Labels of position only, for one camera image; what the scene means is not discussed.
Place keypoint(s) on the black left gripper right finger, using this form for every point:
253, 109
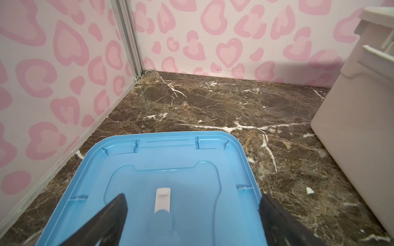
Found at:
281, 228

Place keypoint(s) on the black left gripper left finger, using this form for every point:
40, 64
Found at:
103, 229

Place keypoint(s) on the blue plastic bin lid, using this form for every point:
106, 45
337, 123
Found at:
181, 188

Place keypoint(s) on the white plastic storage bin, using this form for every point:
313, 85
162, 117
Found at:
355, 122

